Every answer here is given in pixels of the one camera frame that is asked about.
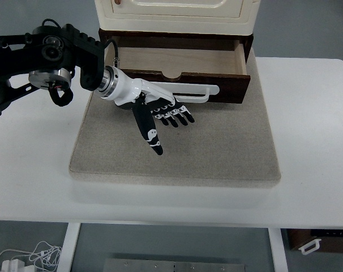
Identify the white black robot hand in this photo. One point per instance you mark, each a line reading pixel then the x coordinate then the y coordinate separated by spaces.
pixel 123 90

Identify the dark wooden drawer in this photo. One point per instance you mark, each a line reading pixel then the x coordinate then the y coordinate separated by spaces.
pixel 226 69

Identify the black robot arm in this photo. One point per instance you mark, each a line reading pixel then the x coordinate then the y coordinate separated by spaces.
pixel 46 59

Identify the cream upper cabinet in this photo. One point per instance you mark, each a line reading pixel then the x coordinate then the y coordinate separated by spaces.
pixel 200 17

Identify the beige fabric pad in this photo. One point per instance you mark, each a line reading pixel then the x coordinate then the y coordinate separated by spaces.
pixel 228 145

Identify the left white table leg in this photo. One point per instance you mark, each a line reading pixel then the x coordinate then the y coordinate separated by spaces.
pixel 68 248

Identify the white table leg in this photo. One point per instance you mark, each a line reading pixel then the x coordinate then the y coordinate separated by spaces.
pixel 68 248
pixel 277 249

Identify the right white table leg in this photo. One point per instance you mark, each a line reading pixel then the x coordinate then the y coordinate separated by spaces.
pixel 277 249

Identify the white power adapter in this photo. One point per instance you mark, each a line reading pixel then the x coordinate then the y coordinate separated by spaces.
pixel 16 265

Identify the white drawer handle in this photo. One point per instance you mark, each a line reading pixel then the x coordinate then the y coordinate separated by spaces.
pixel 190 93

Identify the brown box with white handle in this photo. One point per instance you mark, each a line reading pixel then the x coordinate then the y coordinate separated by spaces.
pixel 316 240

